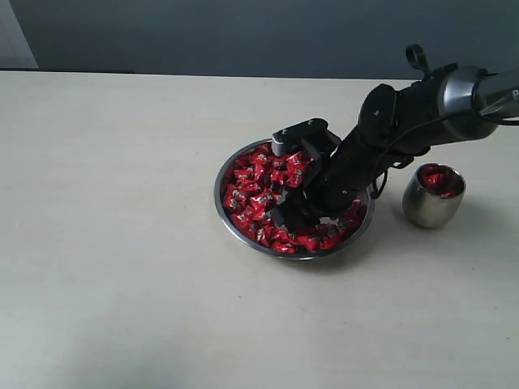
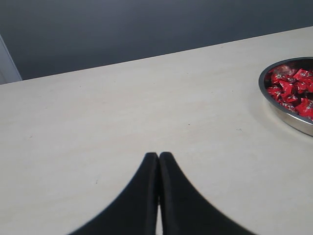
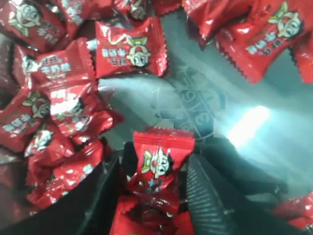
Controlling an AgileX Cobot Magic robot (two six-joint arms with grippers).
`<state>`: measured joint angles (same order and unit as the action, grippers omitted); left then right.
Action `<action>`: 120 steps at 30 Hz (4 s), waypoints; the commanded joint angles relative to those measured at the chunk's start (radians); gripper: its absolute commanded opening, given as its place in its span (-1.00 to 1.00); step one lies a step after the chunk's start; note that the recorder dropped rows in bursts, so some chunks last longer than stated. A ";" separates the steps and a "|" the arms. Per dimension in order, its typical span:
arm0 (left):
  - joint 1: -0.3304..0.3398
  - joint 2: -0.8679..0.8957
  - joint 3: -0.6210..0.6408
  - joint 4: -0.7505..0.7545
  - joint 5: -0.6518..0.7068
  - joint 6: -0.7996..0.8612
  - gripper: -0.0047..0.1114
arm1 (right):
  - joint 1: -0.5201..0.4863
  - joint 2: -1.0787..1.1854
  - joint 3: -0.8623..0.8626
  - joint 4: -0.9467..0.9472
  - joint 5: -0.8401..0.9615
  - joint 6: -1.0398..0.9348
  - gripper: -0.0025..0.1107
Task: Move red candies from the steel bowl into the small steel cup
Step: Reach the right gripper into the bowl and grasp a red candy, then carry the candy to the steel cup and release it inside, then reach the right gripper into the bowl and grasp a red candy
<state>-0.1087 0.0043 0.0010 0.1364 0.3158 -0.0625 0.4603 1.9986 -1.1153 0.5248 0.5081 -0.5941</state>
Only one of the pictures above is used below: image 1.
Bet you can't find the red candy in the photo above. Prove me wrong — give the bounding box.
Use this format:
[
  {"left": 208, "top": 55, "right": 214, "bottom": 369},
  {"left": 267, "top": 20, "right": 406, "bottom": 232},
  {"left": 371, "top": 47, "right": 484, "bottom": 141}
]
[
  {"left": 286, "top": 151, "right": 311, "bottom": 180},
  {"left": 317, "top": 224, "right": 345, "bottom": 250},
  {"left": 297, "top": 234, "right": 321, "bottom": 252},
  {"left": 339, "top": 199, "right": 367, "bottom": 230},
  {"left": 271, "top": 237, "right": 298, "bottom": 254},
  {"left": 418, "top": 169, "right": 445, "bottom": 192},
  {"left": 438, "top": 190, "right": 458, "bottom": 199},
  {"left": 223, "top": 184, "right": 248, "bottom": 213}
]

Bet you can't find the black cable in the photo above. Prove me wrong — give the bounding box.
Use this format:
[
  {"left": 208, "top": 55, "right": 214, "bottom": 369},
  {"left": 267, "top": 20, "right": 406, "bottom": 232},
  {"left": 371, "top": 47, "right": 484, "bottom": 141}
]
[{"left": 364, "top": 109, "right": 500, "bottom": 199}]

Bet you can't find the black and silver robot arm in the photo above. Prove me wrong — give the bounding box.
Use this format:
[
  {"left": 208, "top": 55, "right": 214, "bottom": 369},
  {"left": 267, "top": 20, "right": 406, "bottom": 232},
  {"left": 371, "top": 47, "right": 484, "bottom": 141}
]
[{"left": 272, "top": 45, "right": 518, "bottom": 231}]

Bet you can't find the round steel bowl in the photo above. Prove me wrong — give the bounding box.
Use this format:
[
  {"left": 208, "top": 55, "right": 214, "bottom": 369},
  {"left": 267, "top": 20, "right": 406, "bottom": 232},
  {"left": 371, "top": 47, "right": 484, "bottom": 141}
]
[{"left": 213, "top": 139, "right": 374, "bottom": 260}]

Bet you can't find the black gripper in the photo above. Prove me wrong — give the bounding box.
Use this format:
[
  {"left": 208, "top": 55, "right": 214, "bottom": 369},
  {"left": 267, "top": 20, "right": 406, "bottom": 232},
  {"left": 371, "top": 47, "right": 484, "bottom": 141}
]
[{"left": 270, "top": 129, "right": 418, "bottom": 233}]

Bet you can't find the shiny steel cup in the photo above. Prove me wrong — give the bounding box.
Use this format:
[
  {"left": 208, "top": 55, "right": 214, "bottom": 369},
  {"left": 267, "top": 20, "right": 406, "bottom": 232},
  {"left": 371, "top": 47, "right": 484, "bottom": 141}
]
[{"left": 401, "top": 163, "right": 466, "bottom": 229}]

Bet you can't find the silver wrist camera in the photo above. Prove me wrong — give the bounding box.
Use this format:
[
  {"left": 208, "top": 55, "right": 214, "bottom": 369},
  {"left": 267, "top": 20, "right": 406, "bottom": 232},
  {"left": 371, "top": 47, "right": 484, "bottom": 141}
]
[{"left": 271, "top": 118, "right": 328, "bottom": 156}]

